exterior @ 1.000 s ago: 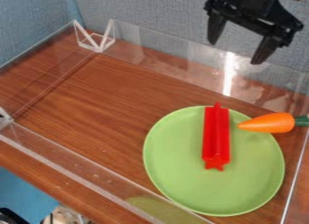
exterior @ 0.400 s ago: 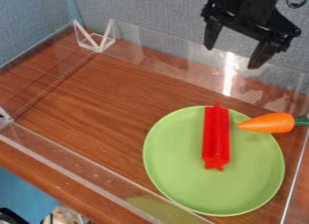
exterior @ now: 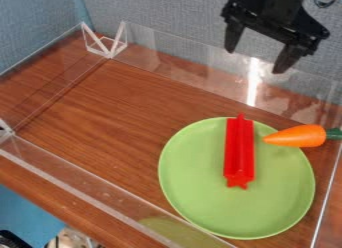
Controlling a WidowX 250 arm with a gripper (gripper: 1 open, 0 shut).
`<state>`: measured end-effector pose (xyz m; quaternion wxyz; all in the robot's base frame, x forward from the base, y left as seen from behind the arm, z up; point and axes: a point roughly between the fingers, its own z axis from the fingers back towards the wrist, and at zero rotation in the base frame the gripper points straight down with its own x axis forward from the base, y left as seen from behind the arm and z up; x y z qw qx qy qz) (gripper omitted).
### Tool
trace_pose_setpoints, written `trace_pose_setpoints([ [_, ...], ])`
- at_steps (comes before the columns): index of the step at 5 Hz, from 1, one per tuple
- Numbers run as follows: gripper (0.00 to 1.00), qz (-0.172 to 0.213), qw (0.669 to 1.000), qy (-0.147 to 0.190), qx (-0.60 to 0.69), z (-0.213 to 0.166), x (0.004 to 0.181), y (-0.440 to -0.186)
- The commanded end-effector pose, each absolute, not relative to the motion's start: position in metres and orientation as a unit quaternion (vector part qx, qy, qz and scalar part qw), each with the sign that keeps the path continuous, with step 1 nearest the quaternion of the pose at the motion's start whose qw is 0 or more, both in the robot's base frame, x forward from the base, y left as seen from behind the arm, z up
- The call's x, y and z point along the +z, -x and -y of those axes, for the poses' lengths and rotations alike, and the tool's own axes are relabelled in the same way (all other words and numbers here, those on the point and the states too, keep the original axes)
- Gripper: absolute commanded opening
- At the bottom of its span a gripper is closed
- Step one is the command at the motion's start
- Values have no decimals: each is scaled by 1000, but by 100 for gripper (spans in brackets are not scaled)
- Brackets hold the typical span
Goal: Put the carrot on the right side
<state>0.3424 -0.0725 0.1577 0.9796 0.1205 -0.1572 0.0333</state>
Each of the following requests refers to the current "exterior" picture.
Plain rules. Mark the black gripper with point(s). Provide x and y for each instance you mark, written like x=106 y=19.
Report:
x=279 y=19

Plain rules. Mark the clear acrylic enclosure walls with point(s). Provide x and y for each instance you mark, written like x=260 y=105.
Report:
x=89 y=107

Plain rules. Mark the red star-shaped block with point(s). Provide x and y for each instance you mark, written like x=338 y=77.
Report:
x=239 y=159

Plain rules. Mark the orange toy carrot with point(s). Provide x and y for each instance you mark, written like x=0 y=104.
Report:
x=303 y=136

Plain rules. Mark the green round plate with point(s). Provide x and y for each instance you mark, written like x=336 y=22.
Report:
x=243 y=193

